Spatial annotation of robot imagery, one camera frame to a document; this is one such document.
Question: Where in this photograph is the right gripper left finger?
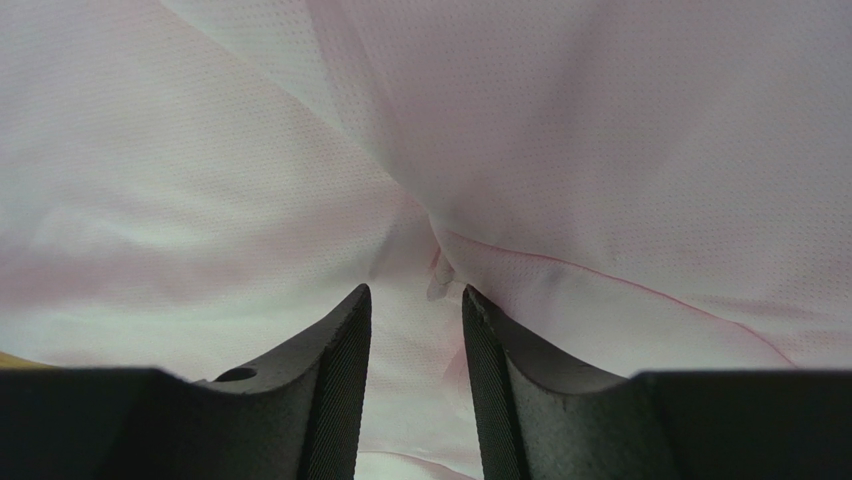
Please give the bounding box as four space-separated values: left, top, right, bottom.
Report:
1 285 371 479

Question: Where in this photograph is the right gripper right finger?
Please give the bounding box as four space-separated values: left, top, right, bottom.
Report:
462 287 851 479

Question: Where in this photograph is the pink t shirt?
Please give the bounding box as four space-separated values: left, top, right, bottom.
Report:
1 1 851 479

